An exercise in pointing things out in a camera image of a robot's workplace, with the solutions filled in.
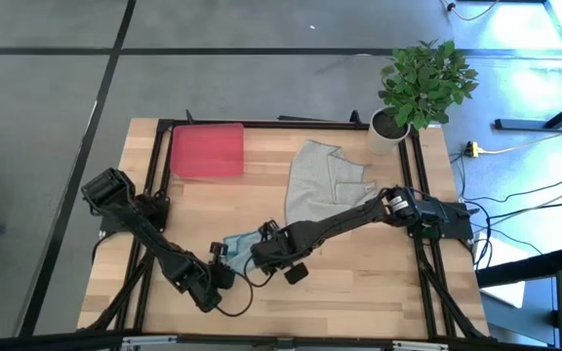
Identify white box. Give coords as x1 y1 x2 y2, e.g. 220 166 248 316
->
473 231 531 309

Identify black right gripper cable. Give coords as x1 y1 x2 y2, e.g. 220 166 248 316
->
242 255 277 290

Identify black desk leg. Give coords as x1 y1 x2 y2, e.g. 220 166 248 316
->
493 90 562 132

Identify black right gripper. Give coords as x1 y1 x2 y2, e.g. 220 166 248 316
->
249 218 311 287

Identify red plastic basket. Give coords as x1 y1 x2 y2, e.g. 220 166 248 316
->
170 122 246 179

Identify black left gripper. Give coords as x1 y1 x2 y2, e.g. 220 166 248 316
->
178 241 237 314

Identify white cup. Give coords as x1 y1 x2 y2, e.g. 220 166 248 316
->
366 105 413 156

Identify light blue microfiber towel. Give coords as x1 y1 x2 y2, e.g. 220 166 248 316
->
221 228 275 274

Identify yellow floor cable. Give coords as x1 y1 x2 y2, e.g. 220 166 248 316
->
475 120 562 156

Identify black aluminium table frame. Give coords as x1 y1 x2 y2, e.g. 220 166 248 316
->
0 109 560 351

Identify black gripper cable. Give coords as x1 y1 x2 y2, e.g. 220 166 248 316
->
242 255 277 290
215 272 256 318

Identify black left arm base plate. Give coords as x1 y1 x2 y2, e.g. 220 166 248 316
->
91 194 170 234

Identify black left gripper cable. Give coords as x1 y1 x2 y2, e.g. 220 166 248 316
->
215 272 256 318

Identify grey microfiber towel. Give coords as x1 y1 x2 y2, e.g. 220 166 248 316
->
284 139 380 226

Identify dark side desk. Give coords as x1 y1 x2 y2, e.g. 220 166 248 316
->
474 246 562 351

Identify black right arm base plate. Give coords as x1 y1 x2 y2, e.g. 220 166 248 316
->
404 200 474 241

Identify green leafy plant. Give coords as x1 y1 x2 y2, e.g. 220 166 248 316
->
377 38 480 132

